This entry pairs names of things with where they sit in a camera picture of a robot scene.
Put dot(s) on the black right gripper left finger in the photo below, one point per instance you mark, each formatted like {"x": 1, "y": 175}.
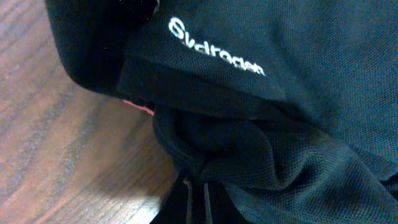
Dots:
{"x": 176, "y": 208}

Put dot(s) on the red t-shirt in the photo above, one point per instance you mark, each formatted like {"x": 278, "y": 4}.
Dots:
{"x": 143, "y": 108}

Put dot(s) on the black polo shirt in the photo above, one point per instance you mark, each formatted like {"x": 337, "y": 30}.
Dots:
{"x": 290, "y": 104}

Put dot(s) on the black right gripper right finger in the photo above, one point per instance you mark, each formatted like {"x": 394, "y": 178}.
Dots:
{"x": 219, "y": 208}

